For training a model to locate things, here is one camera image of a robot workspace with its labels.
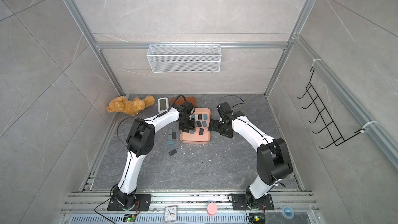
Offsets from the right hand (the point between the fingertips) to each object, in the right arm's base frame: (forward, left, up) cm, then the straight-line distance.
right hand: (217, 131), depth 88 cm
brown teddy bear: (+16, +53, +4) cm, 55 cm away
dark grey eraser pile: (+3, +27, -9) cm, 29 cm away
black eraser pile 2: (-9, +27, -10) cm, 30 cm away
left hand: (+7, +13, -7) cm, 16 cm away
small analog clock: (-39, +24, -7) cm, 46 cm away
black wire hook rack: (-17, -45, +22) cm, 53 cm away
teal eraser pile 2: (-3, +29, -8) cm, 30 cm away
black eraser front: (+12, +11, -10) cm, 19 cm away
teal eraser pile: (+12, +7, -10) cm, 17 cm away
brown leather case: (+34, +25, -9) cm, 43 cm away
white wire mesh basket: (+43, +20, +21) cm, 52 cm away
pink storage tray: (+3, +10, -10) cm, 14 cm away
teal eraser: (+18, +6, -10) cm, 21 cm away
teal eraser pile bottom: (+4, +16, -8) cm, 18 cm away
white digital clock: (+25, +37, -4) cm, 44 cm away
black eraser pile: (+5, +9, -9) cm, 14 cm away
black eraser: (+18, +10, -9) cm, 23 cm away
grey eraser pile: (+5, +30, -8) cm, 31 cm away
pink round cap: (-38, +5, 0) cm, 38 cm away
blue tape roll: (-39, -31, -10) cm, 51 cm away
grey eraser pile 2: (+1, +29, -8) cm, 30 cm away
